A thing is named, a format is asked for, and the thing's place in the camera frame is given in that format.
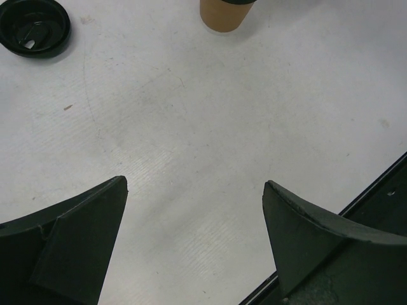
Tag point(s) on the brown paper coffee cup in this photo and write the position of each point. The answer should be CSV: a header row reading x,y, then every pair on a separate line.
x,y
222,17

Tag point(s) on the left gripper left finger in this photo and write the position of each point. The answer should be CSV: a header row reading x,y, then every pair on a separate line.
x,y
60,254

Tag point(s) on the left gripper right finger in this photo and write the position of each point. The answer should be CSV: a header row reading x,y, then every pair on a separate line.
x,y
324,258

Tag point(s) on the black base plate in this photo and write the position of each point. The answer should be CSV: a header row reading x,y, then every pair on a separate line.
x,y
381,206

